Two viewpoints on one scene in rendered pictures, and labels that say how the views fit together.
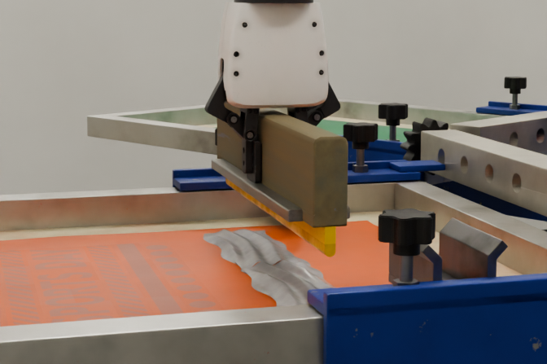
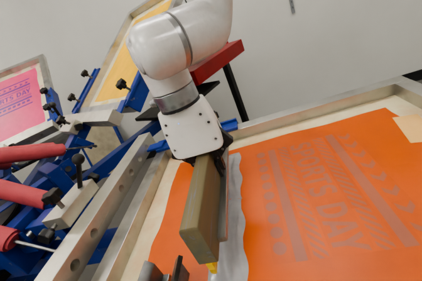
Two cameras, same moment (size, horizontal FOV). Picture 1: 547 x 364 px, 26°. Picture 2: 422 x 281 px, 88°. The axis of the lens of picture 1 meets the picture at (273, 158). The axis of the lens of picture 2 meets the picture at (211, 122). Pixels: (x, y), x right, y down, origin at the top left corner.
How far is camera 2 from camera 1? 1.46 m
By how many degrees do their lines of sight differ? 136
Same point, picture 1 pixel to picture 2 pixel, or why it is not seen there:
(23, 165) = not seen: outside the picture
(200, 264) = (257, 209)
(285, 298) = (236, 163)
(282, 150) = not seen: hidden behind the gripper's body
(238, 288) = (247, 176)
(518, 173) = (92, 227)
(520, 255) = (151, 191)
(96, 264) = (311, 210)
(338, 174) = not seen: hidden behind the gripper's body
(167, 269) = (273, 200)
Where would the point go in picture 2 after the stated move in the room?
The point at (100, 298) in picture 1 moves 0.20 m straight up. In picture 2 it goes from (298, 164) to (278, 88)
